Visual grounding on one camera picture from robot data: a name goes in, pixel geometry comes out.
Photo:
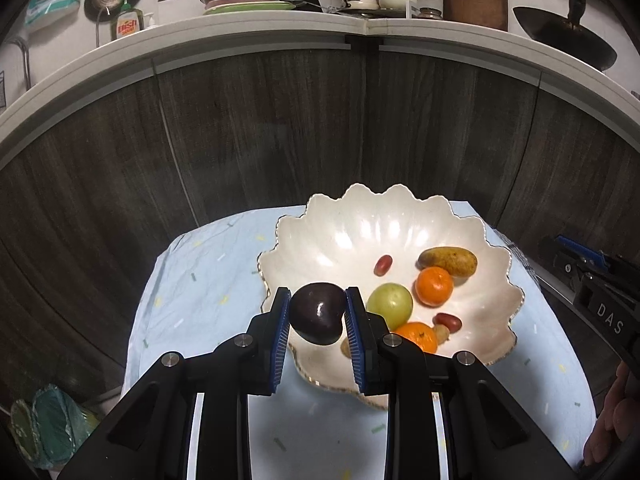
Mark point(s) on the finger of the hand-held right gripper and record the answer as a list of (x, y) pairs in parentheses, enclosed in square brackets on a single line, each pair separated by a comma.
[(582, 250), (562, 262)]

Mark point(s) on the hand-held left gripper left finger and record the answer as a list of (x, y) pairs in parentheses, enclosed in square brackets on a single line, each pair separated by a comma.
[(281, 345)]

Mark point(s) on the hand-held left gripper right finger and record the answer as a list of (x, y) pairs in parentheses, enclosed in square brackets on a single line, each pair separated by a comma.
[(355, 345)]

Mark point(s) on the brown longan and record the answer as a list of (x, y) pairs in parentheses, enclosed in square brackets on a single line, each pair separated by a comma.
[(442, 335), (346, 348)]

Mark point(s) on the dark purple plum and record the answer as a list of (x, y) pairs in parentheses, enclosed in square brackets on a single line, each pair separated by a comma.
[(317, 312)]

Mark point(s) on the green apple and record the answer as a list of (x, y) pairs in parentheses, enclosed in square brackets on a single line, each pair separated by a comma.
[(390, 305)]

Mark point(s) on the orange mandarin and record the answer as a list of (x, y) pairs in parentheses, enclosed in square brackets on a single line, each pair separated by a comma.
[(434, 286), (415, 336)]

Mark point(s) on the red grape tomato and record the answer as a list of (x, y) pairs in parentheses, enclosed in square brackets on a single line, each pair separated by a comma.
[(383, 265)]

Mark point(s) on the white scalloped bowl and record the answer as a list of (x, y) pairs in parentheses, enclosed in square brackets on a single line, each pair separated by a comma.
[(340, 240)]

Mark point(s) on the yellow mango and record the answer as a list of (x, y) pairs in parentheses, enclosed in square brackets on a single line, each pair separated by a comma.
[(447, 261)]

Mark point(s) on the person's right hand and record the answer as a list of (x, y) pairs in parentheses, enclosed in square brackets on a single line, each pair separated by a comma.
[(617, 410)]

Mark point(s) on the light blue patterned cloth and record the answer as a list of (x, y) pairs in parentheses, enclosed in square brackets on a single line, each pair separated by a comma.
[(200, 285)]

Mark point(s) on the black wok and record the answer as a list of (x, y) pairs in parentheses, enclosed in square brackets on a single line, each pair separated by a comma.
[(565, 35)]

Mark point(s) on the dark wood cabinet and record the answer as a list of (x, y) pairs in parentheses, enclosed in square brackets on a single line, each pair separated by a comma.
[(250, 125)]

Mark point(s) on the glass jar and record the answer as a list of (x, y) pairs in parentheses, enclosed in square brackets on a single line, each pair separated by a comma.
[(430, 13)]

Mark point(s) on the white kitchen countertop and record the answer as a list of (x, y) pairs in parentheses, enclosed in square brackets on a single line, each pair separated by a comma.
[(250, 30)]

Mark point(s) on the green plastic basin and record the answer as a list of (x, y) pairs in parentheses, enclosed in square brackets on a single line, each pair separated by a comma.
[(250, 8)]

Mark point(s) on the blue pump bottle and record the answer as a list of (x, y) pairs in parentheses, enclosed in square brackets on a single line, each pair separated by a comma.
[(151, 20)]

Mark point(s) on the green dish soap bottle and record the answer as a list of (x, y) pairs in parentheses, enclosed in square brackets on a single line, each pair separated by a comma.
[(126, 22)]

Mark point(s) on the steel kitchen faucet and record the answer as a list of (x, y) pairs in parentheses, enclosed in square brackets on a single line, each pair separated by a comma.
[(22, 60)]

